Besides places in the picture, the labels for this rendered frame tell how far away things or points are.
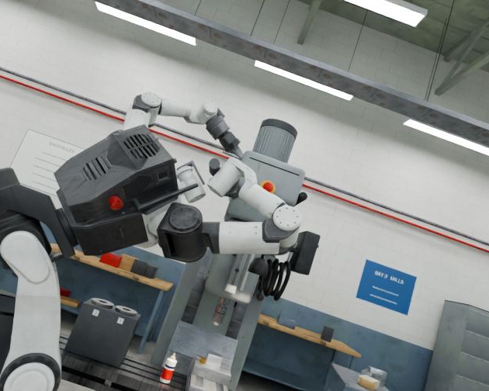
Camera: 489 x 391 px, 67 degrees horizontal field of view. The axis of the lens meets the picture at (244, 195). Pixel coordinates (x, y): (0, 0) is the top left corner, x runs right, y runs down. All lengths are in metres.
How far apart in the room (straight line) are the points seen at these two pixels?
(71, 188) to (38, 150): 5.55
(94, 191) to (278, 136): 1.10
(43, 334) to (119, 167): 0.49
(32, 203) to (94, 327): 0.68
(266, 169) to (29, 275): 0.86
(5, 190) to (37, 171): 5.42
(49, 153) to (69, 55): 1.67
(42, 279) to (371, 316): 5.70
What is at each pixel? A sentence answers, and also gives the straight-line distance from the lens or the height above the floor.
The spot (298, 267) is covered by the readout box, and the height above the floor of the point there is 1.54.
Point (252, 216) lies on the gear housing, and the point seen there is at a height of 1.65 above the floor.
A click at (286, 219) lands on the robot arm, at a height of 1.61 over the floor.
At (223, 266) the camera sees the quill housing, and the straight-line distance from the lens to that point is 1.51.
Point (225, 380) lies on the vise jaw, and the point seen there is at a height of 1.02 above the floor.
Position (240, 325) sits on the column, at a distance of 2.01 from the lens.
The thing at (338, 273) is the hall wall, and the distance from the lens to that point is 6.15.
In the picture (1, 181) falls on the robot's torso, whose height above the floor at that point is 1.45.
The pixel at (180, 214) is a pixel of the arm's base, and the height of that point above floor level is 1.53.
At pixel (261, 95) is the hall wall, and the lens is 6.44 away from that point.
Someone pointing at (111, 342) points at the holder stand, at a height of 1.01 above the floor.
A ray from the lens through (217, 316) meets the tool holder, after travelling 1.60.
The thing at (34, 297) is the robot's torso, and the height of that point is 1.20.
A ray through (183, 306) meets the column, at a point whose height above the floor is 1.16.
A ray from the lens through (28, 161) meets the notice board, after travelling 6.62.
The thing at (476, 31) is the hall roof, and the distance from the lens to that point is 7.34.
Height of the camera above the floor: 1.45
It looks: 11 degrees up
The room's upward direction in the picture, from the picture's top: 19 degrees clockwise
